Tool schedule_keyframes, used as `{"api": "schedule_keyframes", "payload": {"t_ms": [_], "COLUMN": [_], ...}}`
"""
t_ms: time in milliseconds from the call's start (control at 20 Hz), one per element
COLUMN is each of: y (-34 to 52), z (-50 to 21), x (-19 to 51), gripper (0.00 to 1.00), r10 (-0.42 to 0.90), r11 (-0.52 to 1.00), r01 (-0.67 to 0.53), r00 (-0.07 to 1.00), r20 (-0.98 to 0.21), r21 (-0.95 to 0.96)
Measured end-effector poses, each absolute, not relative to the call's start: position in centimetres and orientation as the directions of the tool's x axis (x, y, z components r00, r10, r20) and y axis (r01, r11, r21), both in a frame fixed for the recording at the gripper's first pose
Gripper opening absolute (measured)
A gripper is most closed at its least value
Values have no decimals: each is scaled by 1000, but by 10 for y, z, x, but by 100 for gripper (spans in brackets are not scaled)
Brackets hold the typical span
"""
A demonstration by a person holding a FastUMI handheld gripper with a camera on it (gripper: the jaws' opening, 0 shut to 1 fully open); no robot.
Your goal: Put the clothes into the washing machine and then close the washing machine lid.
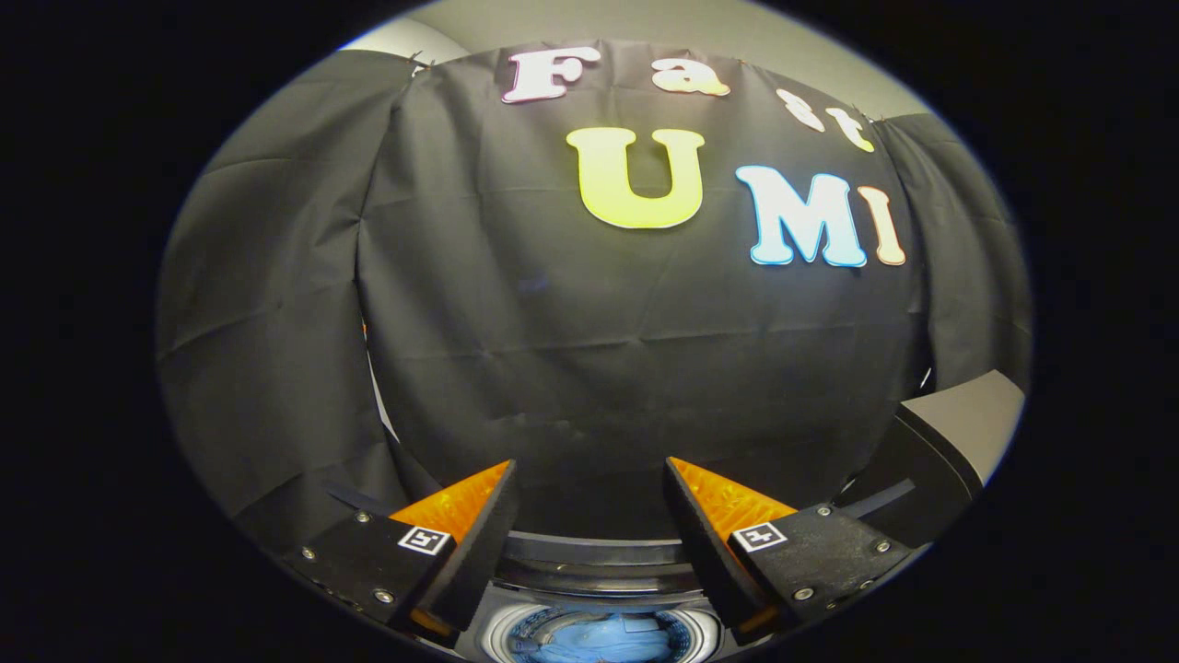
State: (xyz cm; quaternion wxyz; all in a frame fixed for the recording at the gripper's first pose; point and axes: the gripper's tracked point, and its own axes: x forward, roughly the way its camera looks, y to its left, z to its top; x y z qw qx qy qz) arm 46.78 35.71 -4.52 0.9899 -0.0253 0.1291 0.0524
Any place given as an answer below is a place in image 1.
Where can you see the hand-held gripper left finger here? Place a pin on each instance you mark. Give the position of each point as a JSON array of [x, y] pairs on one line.
[[474, 543]]

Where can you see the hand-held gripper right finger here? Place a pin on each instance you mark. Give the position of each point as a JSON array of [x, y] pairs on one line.
[[705, 543]]

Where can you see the dark grey washing machine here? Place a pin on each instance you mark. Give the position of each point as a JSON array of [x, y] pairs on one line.
[[599, 580]]

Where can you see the light blue polo shirt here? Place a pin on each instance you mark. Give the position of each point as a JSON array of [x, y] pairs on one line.
[[599, 640]]

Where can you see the beige cabinet with black frame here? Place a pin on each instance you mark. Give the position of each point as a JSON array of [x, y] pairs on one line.
[[930, 460]]

